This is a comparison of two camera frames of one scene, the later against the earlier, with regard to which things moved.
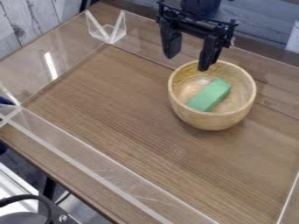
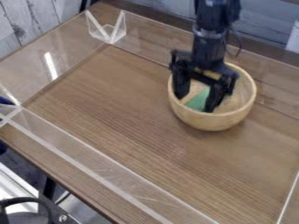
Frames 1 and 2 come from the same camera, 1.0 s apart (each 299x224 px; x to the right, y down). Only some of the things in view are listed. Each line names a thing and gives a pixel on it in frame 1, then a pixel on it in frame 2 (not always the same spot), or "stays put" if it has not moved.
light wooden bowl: (187, 80) stays put
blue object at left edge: (4, 101) stays put
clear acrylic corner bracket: (107, 33) stays put
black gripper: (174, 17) -> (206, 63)
